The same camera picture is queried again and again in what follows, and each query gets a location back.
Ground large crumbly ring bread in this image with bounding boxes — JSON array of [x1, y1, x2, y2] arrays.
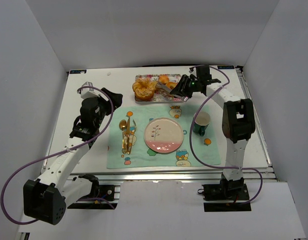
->
[[132, 78, 158, 101]]

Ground floral serving tray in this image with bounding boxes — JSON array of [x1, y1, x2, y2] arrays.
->
[[135, 73, 181, 103]]

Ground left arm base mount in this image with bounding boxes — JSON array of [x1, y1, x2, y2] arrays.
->
[[66, 174, 119, 210]]

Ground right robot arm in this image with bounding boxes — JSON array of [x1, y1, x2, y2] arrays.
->
[[170, 65, 255, 198]]

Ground metal tongs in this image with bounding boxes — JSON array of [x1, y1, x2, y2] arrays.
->
[[156, 82, 189, 102]]

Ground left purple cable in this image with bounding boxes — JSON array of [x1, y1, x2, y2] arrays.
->
[[0, 85, 116, 225]]

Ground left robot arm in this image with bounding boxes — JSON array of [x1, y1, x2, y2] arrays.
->
[[23, 87, 123, 225]]

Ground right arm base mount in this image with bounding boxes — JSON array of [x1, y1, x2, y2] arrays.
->
[[197, 184, 251, 213]]

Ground mint cartoon placemat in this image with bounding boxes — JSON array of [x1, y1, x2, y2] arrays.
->
[[107, 104, 221, 169]]

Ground gold knife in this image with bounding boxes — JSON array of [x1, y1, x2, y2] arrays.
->
[[125, 117, 130, 154]]

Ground dark green mug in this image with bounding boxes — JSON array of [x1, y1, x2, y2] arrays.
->
[[193, 111, 210, 137]]

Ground gold spoon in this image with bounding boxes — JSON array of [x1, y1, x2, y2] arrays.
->
[[119, 119, 127, 154]]

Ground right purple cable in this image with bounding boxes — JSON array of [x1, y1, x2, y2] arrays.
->
[[189, 65, 263, 206]]

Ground pink white ceramic plate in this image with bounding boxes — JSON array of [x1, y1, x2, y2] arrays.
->
[[144, 117, 184, 154]]

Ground purple cable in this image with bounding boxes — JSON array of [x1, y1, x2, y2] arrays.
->
[[189, 65, 263, 206], [0, 85, 116, 225]]

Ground glazed orange donut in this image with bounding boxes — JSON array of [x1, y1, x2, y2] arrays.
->
[[164, 81, 177, 91]]

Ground small round bun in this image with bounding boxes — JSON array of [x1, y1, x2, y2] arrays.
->
[[158, 75, 169, 85]]

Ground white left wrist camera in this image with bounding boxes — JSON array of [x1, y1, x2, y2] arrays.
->
[[78, 81, 98, 100]]

